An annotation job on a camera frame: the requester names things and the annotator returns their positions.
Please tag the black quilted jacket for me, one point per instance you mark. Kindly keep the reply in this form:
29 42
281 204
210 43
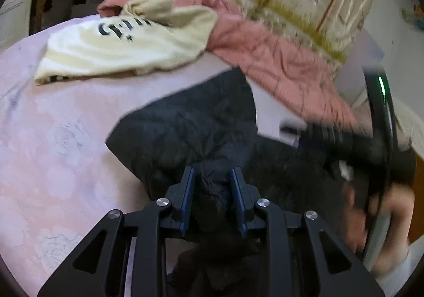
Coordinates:
185 131

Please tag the white cabinet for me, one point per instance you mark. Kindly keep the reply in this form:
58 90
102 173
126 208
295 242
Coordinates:
16 12

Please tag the person's right hand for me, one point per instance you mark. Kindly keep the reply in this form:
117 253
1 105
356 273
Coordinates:
397 211

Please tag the pink checked quilt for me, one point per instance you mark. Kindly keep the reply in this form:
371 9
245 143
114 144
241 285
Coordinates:
281 65

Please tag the cream printed sweatshirt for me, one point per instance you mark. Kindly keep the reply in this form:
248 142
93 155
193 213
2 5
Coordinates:
99 48

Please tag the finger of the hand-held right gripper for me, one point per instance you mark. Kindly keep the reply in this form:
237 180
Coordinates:
291 128

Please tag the person's right forearm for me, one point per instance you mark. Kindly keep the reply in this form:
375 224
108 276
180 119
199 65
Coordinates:
400 270

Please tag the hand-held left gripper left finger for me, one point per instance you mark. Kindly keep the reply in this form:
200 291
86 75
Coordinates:
188 197

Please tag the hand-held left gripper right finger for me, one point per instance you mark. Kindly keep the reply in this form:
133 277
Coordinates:
237 197

